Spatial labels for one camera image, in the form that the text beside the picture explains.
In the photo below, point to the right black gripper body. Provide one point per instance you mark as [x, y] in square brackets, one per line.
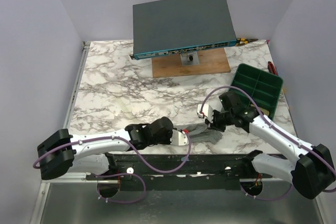
[213, 119]

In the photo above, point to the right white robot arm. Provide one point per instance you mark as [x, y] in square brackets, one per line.
[309, 168]

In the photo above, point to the grey striped underwear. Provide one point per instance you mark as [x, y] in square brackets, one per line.
[200, 133]

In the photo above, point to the grey network switch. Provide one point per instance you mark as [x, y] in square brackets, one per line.
[174, 27]

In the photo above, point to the cream rolled cloth in tray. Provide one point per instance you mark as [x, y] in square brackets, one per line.
[265, 112]

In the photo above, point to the green divided plastic tray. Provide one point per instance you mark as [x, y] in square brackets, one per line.
[263, 87]

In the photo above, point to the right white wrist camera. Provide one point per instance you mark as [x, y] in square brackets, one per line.
[205, 112]

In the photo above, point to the red black utility knife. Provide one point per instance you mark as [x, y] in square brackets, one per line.
[272, 69]

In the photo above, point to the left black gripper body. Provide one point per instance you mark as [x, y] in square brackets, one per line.
[166, 140]

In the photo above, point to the brown plywood board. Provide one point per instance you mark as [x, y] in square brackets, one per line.
[211, 62]

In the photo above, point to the grey metal stand bracket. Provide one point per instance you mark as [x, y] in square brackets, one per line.
[190, 59]

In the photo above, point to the black metal base rail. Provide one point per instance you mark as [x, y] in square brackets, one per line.
[176, 172]

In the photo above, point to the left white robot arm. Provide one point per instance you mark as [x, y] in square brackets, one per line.
[62, 151]

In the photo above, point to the aluminium frame rail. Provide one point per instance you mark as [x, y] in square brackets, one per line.
[44, 185]

